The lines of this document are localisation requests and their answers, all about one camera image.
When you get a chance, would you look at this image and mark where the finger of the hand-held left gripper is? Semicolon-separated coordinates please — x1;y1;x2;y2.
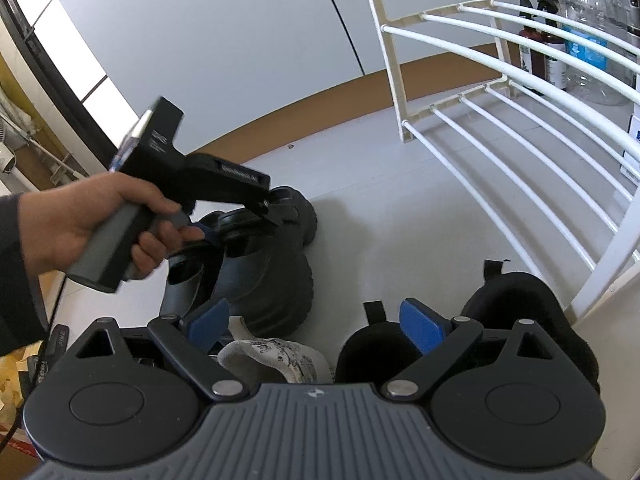
251;190;287;229

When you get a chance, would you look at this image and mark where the black mesh sneaker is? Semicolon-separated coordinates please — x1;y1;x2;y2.
450;259;601;396
335;301;427;387

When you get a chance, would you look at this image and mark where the white printed sneaker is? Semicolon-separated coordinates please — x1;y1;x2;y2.
217;317;335;387

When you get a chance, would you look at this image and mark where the black framed glass door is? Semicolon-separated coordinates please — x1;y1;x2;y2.
0;0;143;178

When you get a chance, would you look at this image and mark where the black slide sandal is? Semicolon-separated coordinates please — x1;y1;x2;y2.
30;325;69;387

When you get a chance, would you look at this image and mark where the black chunky shoe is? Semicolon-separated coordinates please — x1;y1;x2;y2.
210;186;319;339
159;210;226;323

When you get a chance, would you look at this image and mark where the white printed carton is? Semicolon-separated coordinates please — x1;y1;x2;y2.
620;114;640;183

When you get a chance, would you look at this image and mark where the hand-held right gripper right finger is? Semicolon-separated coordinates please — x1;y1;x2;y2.
382;297;566;402

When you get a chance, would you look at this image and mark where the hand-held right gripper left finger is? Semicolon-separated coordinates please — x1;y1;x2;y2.
75;297;250;402

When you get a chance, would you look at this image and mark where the clear water jug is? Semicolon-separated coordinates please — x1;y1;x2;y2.
555;0;637;107

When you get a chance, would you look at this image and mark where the person's left forearm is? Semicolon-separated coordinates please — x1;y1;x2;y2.
0;192;51;356

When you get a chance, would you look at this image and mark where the white mop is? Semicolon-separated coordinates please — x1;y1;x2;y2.
0;92;92;188

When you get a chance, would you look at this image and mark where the white standing fan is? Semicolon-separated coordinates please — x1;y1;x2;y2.
0;115;22;177

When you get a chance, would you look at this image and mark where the pale grey cabinet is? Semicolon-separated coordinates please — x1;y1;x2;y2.
37;0;546;161

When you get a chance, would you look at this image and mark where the person's left hand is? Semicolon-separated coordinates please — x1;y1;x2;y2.
20;172;207;282

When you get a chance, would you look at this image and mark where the white shoe rack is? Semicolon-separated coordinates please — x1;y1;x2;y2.
355;0;640;322

